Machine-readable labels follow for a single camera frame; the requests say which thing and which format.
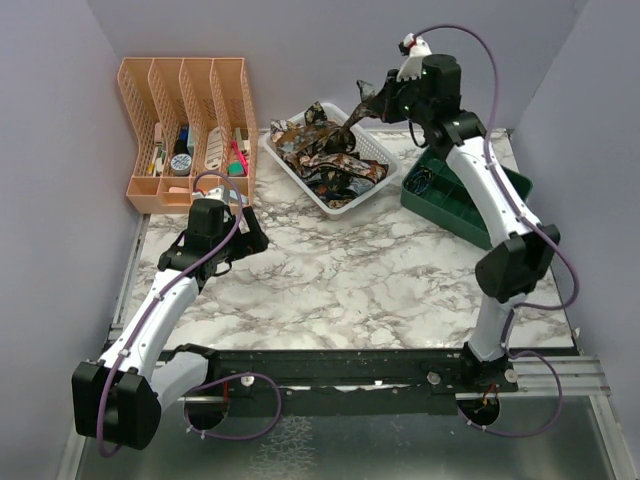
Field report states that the pink marker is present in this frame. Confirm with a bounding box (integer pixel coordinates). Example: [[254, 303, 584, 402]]
[[231, 140, 249, 176]]

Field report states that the rolled tie in tray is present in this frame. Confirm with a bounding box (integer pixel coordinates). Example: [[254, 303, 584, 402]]
[[404, 166, 434, 196]]

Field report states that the orange floral tie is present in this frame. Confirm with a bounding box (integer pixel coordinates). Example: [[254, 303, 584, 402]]
[[332, 80, 384, 144]]

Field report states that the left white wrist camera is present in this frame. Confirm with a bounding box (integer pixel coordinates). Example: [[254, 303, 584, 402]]
[[191, 185, 249, 206]]

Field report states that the purple cable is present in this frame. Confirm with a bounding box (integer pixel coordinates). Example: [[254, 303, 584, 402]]
[[97, 171, 282, 459], [414, 24, 581, 440]]

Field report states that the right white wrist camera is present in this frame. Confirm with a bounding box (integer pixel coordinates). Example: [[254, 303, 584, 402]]
[[396, 33, 432, 82]]

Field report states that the teal eraser block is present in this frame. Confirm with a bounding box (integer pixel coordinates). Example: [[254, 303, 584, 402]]
[[228, 160, 246, 177]]

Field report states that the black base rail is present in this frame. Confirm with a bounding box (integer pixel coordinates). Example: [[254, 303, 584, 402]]
[[149, 342, 521, 419]]

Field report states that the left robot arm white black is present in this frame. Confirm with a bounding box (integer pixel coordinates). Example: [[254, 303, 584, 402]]
[[71, 198, 269, 450]]

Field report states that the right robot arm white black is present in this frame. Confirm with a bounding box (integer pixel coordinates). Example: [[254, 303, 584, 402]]
[[375, 54, 560, 391]]

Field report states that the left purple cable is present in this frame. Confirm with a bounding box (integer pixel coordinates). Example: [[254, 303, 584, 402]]
[[97, 171, 282, 459]]

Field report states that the green compartment tray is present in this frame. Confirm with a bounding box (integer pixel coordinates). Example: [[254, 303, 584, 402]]
[[399, 148, 534, 251]]

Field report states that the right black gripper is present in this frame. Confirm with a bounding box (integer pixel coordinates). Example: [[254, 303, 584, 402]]
[[367, 69, 432, 127]]

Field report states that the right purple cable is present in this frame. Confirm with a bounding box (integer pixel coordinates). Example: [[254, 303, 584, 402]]
[[414, 24, 581, 440]]

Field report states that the peach plastic desk organizer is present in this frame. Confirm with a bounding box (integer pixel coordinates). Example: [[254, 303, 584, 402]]
[[117, 57, 258, 214]]

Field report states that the round blue tin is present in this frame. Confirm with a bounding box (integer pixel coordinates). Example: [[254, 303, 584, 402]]
[[170, 153, 193, 177]]

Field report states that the pile of patterned ties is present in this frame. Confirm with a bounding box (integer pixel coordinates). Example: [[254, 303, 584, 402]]
[[270, 102, 389, 209]]

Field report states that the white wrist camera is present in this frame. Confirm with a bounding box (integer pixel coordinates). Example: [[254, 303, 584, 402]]
[[191, 185, 249, 206], [396, 33, 432, 82]]

